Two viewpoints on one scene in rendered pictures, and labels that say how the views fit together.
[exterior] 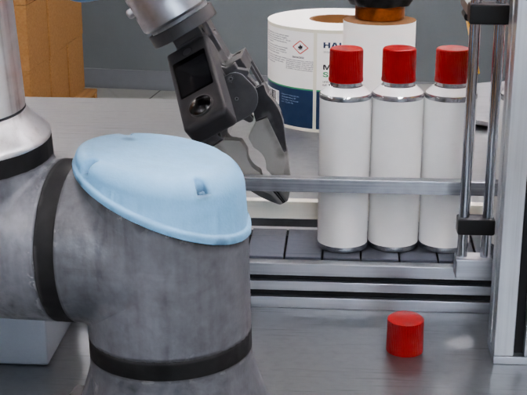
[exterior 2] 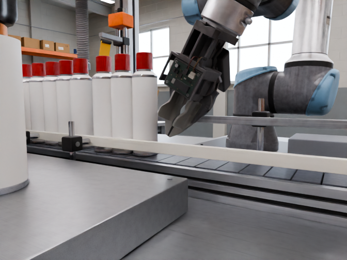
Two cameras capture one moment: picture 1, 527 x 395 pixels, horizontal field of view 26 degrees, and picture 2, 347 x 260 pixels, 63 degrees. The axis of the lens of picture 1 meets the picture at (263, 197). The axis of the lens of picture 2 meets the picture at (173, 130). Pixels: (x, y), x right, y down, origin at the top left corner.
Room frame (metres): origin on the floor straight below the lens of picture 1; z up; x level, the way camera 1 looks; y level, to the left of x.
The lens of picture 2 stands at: (1.60, 0.23, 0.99)
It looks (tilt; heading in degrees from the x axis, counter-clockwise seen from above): 6 degrees down; 207
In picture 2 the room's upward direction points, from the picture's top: straight up
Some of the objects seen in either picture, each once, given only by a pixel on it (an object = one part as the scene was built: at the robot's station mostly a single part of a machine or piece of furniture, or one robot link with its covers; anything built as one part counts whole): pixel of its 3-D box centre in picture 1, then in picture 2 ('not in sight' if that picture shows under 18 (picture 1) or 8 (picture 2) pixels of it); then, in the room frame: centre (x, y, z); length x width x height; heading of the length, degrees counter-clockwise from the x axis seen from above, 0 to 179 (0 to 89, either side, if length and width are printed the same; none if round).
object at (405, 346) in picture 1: (405, 333); not in sight; (0.96, -0.13, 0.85); 0.03 x 0.03 x 0.03
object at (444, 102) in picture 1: (448, 149); (105, 103); (1.10, -0.18, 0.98); 0.05 x 0.05 x 0.20
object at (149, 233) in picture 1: (155, 237); (256, 91); (0.75, 0.08, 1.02); 0.13 x 0.12 x 0.14; 79
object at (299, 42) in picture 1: (336, 67); not in sight; (1.65, -0.11, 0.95); 0.20 x 0.20 x 0.14
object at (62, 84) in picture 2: not in sight; (67, 103); (1.09, -0.31, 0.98); 0.05 x 0.05 x 0.20
